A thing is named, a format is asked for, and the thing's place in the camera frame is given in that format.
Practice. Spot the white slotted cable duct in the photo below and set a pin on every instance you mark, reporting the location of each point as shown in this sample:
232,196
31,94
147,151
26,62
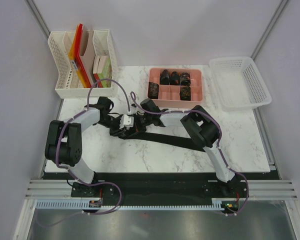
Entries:
80,204

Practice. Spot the rolled tie front right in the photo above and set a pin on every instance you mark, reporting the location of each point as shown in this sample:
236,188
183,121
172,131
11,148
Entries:
185,93

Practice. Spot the beige cardboard folder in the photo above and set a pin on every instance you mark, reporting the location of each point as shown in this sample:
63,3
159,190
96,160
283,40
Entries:
87,53

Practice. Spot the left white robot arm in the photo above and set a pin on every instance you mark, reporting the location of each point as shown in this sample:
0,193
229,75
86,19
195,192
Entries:
64,147

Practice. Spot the aluminium frame rail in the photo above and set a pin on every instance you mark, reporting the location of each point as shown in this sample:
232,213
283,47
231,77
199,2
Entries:
258,190

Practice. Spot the green book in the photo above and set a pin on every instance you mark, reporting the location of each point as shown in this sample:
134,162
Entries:
104,71

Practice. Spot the cream desktop file organizer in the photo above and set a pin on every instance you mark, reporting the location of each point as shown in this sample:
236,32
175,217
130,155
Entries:
75,74

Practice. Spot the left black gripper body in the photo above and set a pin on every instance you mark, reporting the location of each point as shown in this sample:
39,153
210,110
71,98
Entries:
112,123

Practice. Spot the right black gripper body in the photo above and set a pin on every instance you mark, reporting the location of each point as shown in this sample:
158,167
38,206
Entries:
141,122

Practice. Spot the white plastic basket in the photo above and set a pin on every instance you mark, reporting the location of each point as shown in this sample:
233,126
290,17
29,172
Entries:
238,83

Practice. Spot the cream paperback book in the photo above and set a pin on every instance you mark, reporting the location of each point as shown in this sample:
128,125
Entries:
99,62

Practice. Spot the rolled tie back right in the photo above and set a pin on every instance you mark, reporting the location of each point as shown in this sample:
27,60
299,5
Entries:
185,79

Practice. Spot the rolled tie floral left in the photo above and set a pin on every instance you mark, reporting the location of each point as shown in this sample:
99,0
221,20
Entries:
153,90

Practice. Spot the pink compartment tray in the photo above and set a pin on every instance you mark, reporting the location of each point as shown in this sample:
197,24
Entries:
169,95

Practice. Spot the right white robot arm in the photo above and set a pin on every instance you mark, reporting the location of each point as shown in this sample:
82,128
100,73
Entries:
204,136

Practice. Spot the red orange folder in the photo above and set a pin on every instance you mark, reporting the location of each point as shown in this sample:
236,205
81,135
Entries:
75,59

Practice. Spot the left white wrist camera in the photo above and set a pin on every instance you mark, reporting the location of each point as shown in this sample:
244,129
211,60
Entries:
126,121

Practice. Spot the rolled tie back middle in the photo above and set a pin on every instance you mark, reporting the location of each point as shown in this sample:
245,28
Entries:
175,78

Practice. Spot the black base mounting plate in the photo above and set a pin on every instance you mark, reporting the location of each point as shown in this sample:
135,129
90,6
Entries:
168,188

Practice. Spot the long black necktie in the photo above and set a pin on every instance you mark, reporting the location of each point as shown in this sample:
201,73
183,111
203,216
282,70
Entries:
176,141

